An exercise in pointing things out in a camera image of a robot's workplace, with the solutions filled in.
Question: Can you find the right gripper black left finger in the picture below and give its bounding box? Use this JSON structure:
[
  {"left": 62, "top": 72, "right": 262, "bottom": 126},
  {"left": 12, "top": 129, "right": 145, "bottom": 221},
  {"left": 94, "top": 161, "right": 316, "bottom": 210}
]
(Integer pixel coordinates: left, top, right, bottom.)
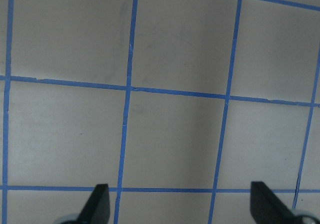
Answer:
[{"left": 77, "top": 184, "right": 111, "bottom": 224}]

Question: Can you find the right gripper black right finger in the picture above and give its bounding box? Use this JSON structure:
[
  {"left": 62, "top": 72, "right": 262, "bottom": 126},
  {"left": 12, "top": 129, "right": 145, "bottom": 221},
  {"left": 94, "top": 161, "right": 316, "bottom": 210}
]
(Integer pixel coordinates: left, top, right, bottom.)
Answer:
[{"left": 250, "top": 182, "right": 310, "bottom": 224}]

